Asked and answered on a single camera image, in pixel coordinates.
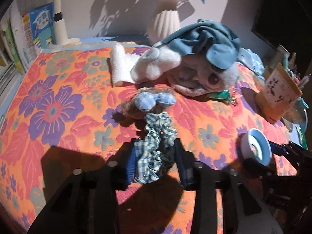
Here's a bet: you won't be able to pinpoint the blue plaid scrunchie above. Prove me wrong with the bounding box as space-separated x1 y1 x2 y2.
134 112 178 184

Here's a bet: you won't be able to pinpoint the grey plush bunny toy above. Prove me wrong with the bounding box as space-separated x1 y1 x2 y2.
167 54 238 97

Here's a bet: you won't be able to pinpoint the teal blue cloth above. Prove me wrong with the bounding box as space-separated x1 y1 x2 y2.
154 19 240 70

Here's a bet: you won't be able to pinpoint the green booklet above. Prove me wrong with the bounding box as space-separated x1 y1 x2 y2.
296 126 308 150

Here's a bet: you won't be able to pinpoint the cork pen holder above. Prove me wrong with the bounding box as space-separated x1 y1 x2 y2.
255 63 302 124

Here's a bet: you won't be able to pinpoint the floral orange tablecloth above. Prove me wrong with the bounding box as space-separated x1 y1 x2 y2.
1 47 290 233

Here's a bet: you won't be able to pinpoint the green pouch with keyring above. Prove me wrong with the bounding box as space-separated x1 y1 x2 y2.
206 90 238 106

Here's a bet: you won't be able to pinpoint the pens in holder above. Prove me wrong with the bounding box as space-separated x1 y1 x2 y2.
282 52 311 90

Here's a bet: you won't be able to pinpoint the light blue cloth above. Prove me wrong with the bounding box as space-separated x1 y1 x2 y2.
237 48 265 77

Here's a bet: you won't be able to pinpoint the white folded towel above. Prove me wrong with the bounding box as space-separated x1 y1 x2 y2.
110 43 140 87

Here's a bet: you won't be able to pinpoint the white desk lamp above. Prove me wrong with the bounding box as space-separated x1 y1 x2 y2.
51 0 80 51

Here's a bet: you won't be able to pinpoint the white ribbed vase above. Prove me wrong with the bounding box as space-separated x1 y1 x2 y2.
147 0 183 45

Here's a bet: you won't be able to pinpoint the stack of books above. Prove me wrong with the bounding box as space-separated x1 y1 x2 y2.
1 6 37 74

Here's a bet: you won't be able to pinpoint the blue cover book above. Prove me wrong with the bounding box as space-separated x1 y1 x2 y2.
29 3 55 53

